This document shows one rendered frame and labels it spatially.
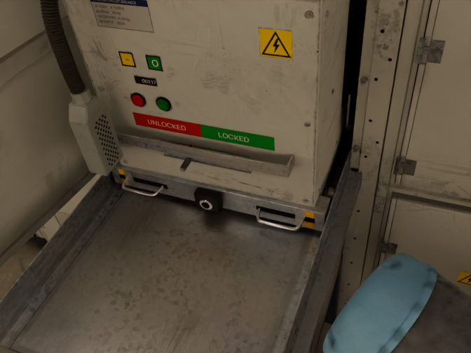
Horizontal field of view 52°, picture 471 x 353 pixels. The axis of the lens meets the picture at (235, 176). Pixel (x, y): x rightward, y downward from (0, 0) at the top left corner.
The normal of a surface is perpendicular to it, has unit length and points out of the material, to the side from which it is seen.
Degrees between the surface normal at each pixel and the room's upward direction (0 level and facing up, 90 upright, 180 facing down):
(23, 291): 90
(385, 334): 36
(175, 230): 0
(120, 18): 90
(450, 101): 90
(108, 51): 90
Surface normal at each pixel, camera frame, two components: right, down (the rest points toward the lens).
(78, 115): -0.37, 0.24
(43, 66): 0.86, 0.29
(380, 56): -0.36, 0.68
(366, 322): -0.54, -0.29
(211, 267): -0.09, -0.71
